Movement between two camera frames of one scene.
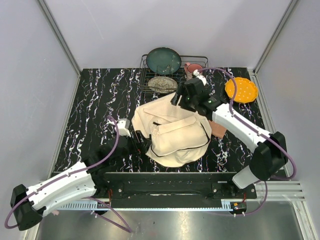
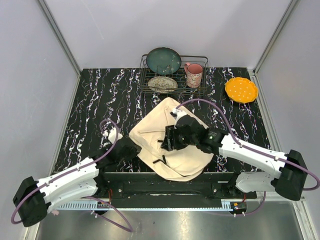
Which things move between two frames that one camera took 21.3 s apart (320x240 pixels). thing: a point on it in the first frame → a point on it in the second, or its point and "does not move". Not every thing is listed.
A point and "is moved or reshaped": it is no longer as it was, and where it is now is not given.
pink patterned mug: x=189 y=68 does not move
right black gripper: x=180 y=91 → x=171 y=132
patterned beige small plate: x=162 y=84 does not move
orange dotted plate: x=246 y=90 does not move
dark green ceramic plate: x=163 y=61 does not move
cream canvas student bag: x=179 y=136 is moved or reshaped
